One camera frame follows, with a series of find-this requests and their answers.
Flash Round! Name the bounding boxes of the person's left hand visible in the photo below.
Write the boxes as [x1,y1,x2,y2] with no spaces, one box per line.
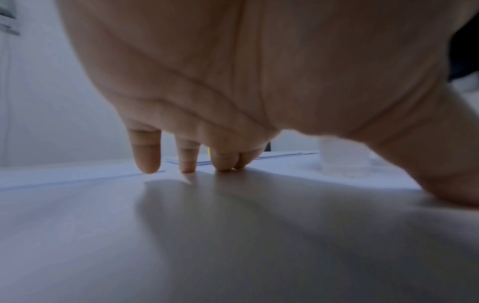
[55,0,479,207]

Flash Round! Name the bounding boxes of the single white paper sheet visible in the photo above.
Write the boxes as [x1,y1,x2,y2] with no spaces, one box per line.
[166,149,319,167]
[0,153,479,303]

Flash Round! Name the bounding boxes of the white paper stack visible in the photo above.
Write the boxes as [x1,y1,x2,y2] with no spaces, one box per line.
[0,158,185,192]

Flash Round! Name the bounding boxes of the black right wristband with markers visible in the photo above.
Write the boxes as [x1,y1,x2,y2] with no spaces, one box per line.
[447,14,479,84]

